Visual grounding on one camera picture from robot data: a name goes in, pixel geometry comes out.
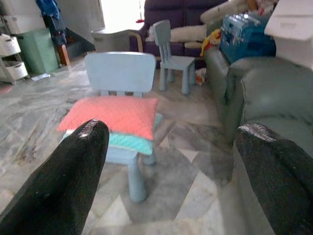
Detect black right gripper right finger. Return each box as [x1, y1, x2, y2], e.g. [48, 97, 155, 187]
[235, 122, 313, 235]

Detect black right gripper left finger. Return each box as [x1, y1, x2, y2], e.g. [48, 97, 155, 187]
[0, 118, 110, 235]

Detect pink dotted pillow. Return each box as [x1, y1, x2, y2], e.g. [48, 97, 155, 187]
[56, 95, 159, 141]

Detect teal dotted pillow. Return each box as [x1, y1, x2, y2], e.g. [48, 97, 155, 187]
[62, 114, 163, 156]

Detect grey-green leather sofa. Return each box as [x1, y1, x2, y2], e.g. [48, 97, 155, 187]
[224, 56, 313, 235]
[204, 46, 232, 145]

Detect dark purple sofa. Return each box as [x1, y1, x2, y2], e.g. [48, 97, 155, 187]
[129, 0, 229, 70]

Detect white paper sheet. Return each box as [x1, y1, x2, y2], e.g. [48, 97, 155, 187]
[31, 73, 51, 82]

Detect white storage basket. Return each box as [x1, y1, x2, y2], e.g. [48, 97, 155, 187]
[0, 34, 22, 56]
[4, 61, 29, 80]

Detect light blue child chair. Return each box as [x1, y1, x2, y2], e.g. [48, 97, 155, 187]
[84, 51, 163, 203]
[152, 20, 197, 95]

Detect brown wooden board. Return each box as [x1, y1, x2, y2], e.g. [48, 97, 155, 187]
[58, 44, 71, 66]

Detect green cabinet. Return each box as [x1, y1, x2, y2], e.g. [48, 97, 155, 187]
[17, 28, 60, 74]

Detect red and white packet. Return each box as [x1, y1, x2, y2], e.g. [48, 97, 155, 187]
[195, 68, 208, 86]

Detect blue suitcase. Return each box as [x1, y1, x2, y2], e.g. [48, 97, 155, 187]
[219, 14, 277, 64]

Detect blue hanging clothes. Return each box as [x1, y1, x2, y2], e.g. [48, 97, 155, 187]
[36, 0, 67, 47]

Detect yellow and red clothes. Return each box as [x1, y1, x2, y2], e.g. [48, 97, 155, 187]
[200, 28, 223, 57]

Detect flat white cushion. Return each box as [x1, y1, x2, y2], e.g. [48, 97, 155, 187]
[183, 41, 205, 49]

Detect long white cushion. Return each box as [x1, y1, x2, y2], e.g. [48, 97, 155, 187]
[170, 24, 208, 43]

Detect pile of mixed clothes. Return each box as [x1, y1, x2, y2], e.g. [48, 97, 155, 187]
[246, 0, 279, 17]

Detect large white cushion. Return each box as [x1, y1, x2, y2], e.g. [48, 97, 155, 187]
[200, 0, 250, 25]

